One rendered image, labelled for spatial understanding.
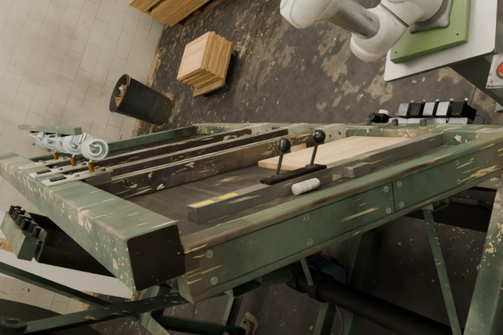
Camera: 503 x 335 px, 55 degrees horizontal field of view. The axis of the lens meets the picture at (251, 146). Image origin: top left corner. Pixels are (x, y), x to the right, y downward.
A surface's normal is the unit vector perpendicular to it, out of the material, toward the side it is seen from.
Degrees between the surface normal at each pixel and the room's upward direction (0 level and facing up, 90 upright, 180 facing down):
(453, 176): 90
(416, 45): 4
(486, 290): 0
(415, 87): 0
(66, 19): 90
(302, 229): 90
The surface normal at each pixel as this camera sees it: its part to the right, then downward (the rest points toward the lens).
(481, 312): -0.78, -0.33
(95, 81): 0.59, -0.12
